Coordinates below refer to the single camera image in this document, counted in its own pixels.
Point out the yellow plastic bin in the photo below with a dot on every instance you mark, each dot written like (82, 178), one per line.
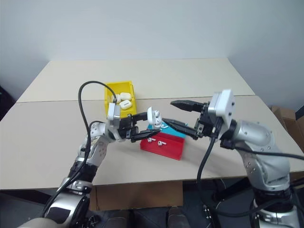
(133, 99)

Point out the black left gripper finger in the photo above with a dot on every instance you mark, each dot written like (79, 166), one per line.
(140, 116)
(145, 135)

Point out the red plastic tray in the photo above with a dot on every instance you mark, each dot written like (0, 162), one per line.
(166, 149)

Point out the dark brown rounded shape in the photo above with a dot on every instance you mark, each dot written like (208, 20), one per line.
(177, 217)

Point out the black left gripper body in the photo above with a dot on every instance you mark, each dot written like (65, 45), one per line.
(126, 129)

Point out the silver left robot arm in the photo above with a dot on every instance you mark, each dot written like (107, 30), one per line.
(95, 147)

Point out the white earbud case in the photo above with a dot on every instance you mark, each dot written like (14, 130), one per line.
(152, 121)

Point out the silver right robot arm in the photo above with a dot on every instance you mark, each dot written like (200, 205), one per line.
(263, 152)

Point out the blue plastic tray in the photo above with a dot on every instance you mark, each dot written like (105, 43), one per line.
(175, 133)

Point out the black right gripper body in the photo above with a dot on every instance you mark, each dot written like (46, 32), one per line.
(207, 126)

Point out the brown cardboard box under table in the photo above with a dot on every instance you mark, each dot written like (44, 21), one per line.
(140, 196)

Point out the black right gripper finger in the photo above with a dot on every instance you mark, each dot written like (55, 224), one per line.
(187, 105)
(181, 128)

